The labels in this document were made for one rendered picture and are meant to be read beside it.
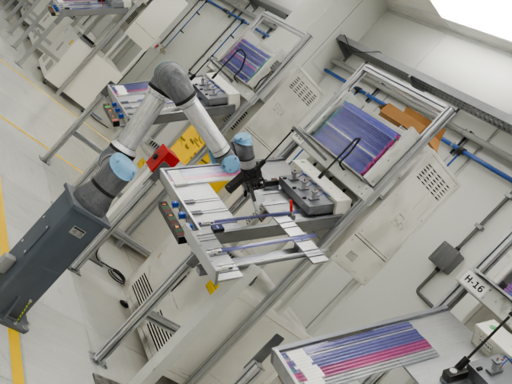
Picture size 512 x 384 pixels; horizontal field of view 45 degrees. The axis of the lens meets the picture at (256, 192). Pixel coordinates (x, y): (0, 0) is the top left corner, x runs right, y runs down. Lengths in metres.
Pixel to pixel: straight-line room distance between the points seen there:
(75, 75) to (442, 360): 5.70
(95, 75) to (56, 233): 4.91
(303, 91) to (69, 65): 3.51
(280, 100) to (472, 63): 1.83
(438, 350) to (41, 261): 1.49
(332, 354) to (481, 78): 3.51
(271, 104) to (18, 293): 2.29
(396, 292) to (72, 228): 2.62
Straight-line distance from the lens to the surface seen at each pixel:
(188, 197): 3.01
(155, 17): 7.25
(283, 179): 3.13
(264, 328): 3.14
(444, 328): 2.36
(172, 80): 2.40
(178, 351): 2.63
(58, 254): 2.52
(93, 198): 2.45
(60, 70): 7.20
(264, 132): 4.29
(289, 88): 4.26
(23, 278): 2.56
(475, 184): 4.63
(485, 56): 5.42
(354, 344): 2.18
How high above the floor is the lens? 1.21
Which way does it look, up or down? 4 degrees down
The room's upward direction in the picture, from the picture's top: 43 degrees clockwise
